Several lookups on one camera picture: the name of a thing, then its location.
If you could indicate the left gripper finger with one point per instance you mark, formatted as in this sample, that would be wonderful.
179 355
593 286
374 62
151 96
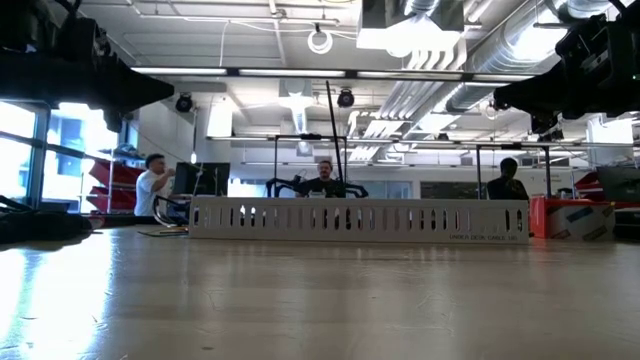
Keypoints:
130 99
130 80

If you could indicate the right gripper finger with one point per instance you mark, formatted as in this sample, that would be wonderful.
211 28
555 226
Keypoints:
540 104
540 87

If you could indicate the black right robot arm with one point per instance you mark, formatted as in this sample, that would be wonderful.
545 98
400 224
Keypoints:
630 30

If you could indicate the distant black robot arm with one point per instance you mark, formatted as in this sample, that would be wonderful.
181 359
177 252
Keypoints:
357 189
280 183

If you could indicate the red bin rack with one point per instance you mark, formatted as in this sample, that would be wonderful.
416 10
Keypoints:
115 175

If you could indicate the black monitor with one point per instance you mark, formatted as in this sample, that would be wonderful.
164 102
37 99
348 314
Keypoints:
210 177
620 182

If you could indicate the hanging light bulb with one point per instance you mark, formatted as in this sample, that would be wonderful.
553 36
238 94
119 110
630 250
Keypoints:
193 158

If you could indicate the person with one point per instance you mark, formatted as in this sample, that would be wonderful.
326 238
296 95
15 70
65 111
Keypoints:
507 187
147 190
322 186

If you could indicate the red storage bins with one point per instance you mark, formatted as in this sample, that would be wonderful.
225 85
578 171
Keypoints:
589 187

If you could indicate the clear safety glasses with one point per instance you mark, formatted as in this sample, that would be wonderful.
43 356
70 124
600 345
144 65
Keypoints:
160 215

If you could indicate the white air diffuser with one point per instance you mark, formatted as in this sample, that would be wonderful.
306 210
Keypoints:
410 40

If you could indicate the long ceiling light strip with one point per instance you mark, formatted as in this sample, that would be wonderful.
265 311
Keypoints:
290 73

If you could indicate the black ceiling camera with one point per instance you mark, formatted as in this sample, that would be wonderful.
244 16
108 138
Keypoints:
184 103
550 135
345 99

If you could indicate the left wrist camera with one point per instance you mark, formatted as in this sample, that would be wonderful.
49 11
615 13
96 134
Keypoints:
82 35

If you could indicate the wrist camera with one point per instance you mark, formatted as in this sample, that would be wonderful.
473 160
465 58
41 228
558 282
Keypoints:
82 35
585 50

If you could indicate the silver round ventilation duct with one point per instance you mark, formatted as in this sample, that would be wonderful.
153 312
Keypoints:
505 50

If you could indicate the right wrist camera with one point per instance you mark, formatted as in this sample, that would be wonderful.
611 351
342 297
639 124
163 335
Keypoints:
585 50

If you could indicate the black frame stand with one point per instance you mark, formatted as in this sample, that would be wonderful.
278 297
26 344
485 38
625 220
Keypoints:
478 170
310 136

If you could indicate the black aluminium table frame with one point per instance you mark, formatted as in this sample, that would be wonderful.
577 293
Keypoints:
127 220

